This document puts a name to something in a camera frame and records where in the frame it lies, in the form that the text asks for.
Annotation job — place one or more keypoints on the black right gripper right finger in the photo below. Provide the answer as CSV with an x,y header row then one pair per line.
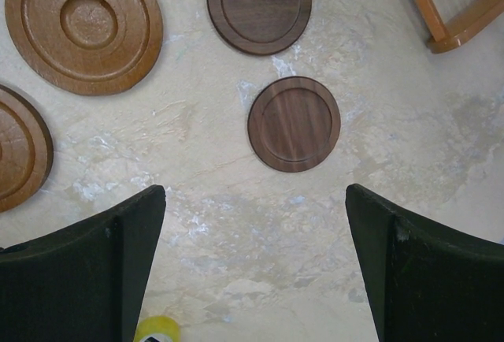
x,y
424,281

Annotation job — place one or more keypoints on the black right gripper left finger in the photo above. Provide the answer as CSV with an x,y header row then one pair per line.
x,y
85,282

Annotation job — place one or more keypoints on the dark walnut coaster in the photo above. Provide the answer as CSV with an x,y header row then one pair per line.
x,y
260,27
294,124

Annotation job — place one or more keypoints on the brown ringed wooden saucer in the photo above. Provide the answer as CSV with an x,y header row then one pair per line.
x,y
87,47

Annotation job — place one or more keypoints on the yellow tape roll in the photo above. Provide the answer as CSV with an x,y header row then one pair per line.
x,y
158,328

